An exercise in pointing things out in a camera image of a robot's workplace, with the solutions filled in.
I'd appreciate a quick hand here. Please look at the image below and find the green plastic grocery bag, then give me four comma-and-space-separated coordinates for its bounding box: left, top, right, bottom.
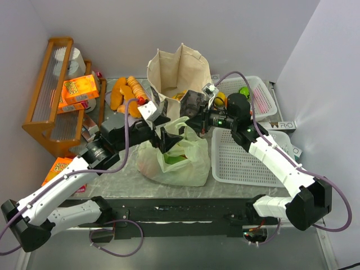
136, 116, 210, 187

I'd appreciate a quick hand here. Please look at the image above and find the orange gummy snack bag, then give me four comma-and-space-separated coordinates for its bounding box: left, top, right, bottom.
172, 90, 187, 101

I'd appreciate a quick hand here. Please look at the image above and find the beige canvas tote bag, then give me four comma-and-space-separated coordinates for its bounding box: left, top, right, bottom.
146, 44, 212, 121

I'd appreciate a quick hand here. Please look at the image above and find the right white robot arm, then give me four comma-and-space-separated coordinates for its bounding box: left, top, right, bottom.
186, 93, 332, 231

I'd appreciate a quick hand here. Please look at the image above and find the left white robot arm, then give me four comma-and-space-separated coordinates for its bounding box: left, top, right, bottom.
1, 114, 183, 252

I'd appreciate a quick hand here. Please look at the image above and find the yellow lemon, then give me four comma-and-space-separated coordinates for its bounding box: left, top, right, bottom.
214, 92, 227, 108

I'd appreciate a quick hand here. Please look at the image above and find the round bread bun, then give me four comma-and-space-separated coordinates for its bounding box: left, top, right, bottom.
117, 104, 126, 114

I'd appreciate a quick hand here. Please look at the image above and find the green watermelon ball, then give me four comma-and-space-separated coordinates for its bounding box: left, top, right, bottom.
239, 87, 250, 99

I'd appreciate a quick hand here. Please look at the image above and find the back white perforated basket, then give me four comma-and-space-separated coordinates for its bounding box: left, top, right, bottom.
217, 76, 278, 122

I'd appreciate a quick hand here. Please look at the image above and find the white perforated basket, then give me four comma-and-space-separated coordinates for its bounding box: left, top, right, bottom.
211, 128, 283, 187
217, 76, 278, 122

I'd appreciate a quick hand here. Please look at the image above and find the long bread loaf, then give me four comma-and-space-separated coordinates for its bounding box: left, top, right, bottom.
110, 77, 127, 111

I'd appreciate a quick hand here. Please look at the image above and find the purple tray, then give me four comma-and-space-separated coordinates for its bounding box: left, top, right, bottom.
104, 85, 139, 125

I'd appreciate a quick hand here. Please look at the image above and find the grey RIO block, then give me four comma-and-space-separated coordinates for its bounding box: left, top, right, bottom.
260, 121, 296, 131

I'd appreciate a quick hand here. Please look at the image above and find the row of round crackers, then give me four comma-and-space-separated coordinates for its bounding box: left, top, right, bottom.
127, 76, 149, 101

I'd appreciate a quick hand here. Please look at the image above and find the front white perforated basket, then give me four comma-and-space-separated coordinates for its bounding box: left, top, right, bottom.
211, 128, 283, 187

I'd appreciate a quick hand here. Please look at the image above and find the orange cracker box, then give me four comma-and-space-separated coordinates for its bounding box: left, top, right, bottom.
62, 74, 99, 105
57, 97, 88, 114

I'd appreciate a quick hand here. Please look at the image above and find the orange box on floor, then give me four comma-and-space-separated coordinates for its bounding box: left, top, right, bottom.
42, 157, 72, 186

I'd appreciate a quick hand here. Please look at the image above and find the wooden shelf rack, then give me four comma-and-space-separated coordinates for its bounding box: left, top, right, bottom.
22, 37, 106, 158

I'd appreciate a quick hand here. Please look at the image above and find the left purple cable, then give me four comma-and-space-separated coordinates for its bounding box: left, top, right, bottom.
0, 98, 144, 257

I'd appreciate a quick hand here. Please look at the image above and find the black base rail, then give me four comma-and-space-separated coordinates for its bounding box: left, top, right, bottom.
90, 198, 277, 240

